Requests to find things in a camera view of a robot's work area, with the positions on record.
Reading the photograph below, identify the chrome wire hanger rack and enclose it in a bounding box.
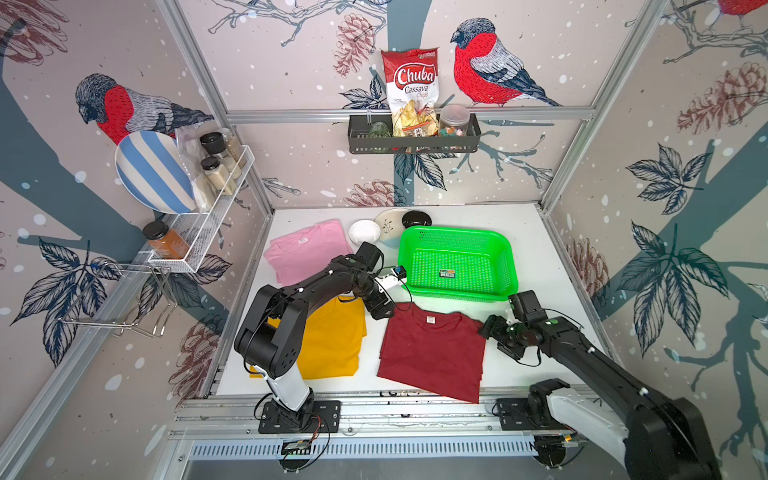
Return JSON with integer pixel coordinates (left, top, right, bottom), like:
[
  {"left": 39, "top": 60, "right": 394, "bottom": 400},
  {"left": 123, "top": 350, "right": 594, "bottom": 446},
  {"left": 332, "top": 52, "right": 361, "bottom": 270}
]
[{"left": 57, "top": 264, "right": 178, "bottom": 338}]

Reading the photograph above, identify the orange spice jar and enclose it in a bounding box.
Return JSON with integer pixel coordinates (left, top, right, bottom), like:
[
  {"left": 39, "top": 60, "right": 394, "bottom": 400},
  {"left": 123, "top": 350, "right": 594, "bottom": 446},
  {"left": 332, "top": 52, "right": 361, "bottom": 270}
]
[{"left": 142, "top": 220, "right": 190, "bottom": 260}]

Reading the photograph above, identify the cream blue plate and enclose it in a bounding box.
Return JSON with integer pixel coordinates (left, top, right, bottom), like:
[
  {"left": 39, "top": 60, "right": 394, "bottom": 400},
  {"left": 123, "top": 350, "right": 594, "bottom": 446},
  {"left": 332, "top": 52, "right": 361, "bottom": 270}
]
[{"left": 374, "top": 208, "right": 409, "bottom": 249}]

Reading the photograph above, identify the blue striped plate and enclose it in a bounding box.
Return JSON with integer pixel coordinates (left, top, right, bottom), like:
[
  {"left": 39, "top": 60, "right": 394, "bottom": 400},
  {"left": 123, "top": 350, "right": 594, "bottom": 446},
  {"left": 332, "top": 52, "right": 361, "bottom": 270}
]
[{"left": 115, "top": 131, "right": 196, "bottom": 214}]

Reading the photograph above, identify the green plastic basket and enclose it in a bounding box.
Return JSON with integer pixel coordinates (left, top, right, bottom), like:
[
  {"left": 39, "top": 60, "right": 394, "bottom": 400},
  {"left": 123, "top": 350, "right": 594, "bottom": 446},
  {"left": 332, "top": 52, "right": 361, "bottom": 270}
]
[{"left": 398, "top": 226, "right": 519, "bottom": 303}]

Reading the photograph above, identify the Chuba cassava chips bag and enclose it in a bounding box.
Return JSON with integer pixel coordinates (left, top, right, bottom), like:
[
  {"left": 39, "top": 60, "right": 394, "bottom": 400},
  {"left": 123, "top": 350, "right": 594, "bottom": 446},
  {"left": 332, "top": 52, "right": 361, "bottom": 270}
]
[{"left": 381, "top": 48, "right": 439, "bottom": 137}]

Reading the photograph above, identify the pink t-shirt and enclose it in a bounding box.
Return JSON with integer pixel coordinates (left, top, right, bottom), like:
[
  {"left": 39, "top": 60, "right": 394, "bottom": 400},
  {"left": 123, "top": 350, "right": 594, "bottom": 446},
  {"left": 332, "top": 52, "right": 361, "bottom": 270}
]
[{"left": 264, "top": 219, "right": 352, "bottom": 286}]

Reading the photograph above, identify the green glass jar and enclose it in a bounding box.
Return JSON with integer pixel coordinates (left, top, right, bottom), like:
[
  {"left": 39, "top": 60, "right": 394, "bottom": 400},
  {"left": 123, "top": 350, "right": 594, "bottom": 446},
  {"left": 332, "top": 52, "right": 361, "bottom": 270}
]
[{"left": 367, "top": 121, "right": 392, "bottom": 138}]

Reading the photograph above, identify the yellow t-shirt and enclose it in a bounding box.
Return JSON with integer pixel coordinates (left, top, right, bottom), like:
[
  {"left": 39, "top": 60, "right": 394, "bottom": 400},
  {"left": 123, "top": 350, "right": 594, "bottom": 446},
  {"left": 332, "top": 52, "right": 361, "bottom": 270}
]
[{"left": 264, "top": 295, "right": 368, "bottom": 381}]

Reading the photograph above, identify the dark red t-shirt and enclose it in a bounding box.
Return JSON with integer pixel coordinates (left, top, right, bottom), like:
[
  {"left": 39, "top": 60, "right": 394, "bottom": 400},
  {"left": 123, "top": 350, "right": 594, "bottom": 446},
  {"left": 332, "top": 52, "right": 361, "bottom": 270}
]
[{"left": 377, "top": 303, "right": 486, "bottom": 404}]

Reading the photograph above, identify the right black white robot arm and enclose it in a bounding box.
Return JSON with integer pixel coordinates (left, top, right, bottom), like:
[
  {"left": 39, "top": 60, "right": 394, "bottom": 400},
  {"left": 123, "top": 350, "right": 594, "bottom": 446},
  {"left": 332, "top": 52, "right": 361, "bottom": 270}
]
[{"left": 479, "top": 291, "right": 722, "bottom": 479}]

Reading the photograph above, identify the white bowl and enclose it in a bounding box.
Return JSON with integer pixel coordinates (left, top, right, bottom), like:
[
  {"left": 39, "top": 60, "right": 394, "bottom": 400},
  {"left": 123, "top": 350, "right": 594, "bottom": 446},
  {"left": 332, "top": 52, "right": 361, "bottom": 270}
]
[{"left": 348, "top": 219, "right": 381, "bottom": 245}]

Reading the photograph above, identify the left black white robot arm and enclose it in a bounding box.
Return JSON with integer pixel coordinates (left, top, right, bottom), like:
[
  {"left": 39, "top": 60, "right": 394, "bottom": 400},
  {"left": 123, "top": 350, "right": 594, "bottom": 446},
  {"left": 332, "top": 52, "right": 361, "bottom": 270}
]
[{"left": 233, "top": 242, "right": 396, "bottom": 419}]

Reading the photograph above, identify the white wire wall rack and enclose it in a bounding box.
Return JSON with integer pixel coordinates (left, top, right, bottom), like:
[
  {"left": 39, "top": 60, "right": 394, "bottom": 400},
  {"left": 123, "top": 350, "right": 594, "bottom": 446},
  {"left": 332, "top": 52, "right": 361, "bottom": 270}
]
[{"left": 147, "top": 145, "right": 255, "bottom": 274}]

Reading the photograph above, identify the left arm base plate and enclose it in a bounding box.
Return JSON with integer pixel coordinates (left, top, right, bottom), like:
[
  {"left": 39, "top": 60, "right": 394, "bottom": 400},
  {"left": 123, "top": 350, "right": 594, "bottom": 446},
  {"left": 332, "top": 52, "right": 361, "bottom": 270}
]
[{"left": 256, "top": 400, "right": 342, "bottom": 434}]

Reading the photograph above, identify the clear candy jar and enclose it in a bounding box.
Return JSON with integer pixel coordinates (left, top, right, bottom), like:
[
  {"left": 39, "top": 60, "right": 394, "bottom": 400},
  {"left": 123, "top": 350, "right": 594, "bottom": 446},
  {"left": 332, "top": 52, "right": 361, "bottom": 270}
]
[{"left": 438, "top": 105, "right": 471, "bottom": 136}]

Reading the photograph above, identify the black bowl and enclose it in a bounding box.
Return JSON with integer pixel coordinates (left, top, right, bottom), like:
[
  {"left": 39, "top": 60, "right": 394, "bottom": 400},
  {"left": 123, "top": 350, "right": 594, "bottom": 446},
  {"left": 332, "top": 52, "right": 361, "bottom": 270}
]
[{"left": 401, "top": 210, "right": 433, "bottom": 229}]

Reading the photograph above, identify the black lid spice jar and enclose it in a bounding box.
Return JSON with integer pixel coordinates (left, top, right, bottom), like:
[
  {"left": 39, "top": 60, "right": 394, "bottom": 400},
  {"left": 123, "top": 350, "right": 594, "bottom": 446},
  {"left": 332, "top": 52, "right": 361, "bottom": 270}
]
[
  {"left": 199, "top": 131, "right": 242, "bottom": 179},
  {"left": 200, "top": 156, "right": 236, "bottom": 196}
]

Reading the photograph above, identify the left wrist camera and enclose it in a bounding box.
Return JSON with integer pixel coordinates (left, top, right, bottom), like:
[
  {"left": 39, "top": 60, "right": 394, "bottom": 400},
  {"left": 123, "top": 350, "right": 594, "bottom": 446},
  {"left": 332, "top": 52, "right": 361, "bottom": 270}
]
[{"left": 376, "top": 265, "right": 407, "bottom": 291}]

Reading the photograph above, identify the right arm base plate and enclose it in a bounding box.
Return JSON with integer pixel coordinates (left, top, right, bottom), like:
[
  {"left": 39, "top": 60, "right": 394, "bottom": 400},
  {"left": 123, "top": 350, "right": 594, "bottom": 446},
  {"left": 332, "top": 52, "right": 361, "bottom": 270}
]
[{"left": 491, "top": 398, "right": 575, "bottom": 435}]

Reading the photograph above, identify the black wall shelf basket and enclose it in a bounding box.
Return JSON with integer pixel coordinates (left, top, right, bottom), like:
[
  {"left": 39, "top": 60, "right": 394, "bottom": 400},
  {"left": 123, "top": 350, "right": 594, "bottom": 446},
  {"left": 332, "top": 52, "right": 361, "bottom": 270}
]
[{"left": 347, "top": 114, "right": 482, "bottom": 154}]

